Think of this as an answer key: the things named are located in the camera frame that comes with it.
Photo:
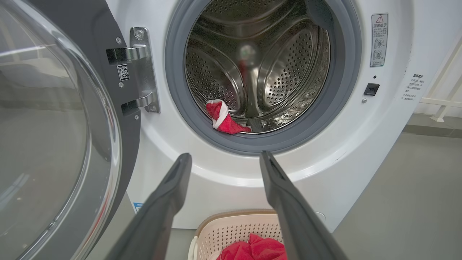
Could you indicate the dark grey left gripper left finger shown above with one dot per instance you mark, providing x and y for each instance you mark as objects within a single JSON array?
[{"x": 158, "y": 216}]

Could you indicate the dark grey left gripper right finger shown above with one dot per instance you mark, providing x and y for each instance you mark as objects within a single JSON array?
[{"x": 296, "y": 224}]

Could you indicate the large red garment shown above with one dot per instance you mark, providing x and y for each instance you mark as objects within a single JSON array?
[{"x": 252, "y": 251}]

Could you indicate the small red and white garment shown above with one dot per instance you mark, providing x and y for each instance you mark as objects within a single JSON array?
[{"x": 225, "y": 122}]

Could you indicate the black-rimmed glass washer door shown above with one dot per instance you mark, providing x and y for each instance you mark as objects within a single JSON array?
[{"x": 54, "y": 144}]

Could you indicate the cream perforated laundry basket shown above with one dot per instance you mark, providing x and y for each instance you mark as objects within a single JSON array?
[{"x": 234, "y": 231}]

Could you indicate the white front-load washing machine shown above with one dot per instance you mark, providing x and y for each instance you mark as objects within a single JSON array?
[{"x": 361, "y": 151}]

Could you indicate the grey rubber door gasket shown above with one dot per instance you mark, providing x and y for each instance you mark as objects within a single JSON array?
[{"x": 177, "y": 90}]

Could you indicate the chrome door hinge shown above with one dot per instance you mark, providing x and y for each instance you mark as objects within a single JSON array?
[{"x": 144, "y": 72}]

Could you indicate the black door latch socket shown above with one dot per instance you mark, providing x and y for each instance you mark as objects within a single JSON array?
[{"x": 371, "y": 89}]

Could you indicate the blue energy label sticker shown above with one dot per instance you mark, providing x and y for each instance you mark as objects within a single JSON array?
[{"x": 137, "y": 207}]

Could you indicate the small QR code sticker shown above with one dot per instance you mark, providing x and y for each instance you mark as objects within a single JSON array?
[{"x": 123, "y": 72}]

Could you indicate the steel perforated washer drum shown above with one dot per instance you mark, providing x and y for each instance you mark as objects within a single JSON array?
[{"x": 285, "y": 72}]

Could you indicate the grey warning sticker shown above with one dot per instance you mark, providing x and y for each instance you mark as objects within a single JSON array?
[{"x": 379, "y": 39}]

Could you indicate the white metal rack frame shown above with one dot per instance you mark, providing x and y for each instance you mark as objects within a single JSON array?
[{"x": 447, "y": 101}]

